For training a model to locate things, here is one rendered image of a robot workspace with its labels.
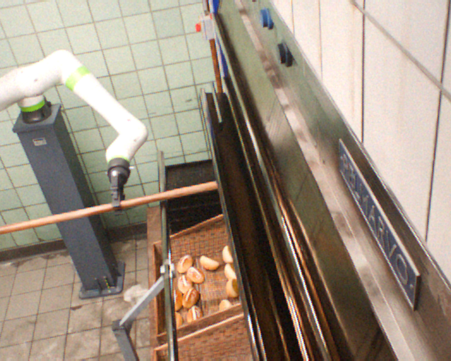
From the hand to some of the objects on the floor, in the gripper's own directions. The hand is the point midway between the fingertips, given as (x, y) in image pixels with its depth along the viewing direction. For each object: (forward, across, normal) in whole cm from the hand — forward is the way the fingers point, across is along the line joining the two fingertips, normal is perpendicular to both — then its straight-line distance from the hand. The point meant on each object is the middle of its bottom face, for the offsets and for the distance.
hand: (117, 204), depth 208 cm
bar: (+29, +119, -4) cm, 123 cm away
